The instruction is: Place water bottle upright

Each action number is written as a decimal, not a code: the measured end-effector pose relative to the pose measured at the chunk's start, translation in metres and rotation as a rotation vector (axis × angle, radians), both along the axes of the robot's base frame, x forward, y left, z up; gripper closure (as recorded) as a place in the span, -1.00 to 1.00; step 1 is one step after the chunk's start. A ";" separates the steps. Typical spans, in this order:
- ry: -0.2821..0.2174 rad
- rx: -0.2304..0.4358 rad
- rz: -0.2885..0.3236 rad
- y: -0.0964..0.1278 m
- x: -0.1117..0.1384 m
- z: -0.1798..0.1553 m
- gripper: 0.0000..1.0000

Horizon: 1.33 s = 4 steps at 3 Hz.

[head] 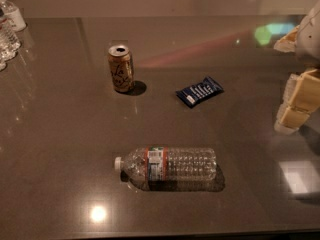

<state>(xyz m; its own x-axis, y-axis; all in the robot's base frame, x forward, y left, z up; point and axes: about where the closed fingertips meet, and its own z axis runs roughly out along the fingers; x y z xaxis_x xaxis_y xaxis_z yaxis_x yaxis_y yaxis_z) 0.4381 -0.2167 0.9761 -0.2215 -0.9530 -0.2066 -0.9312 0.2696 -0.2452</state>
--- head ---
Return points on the gold soda can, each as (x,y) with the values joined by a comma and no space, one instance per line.
(121,67)

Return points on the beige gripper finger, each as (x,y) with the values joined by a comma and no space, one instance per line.
(287,43)
(301,98)

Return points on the blue snack wrapper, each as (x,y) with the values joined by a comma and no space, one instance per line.
(197,93)

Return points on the water bottle with white label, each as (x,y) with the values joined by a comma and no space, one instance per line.
(12,12)

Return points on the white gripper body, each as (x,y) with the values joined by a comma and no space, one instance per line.
(310,39)

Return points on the clear ribbed water bottle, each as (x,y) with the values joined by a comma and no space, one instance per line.
(9,42)

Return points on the clear plastic water bottle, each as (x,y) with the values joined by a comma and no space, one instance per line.
(164,164)

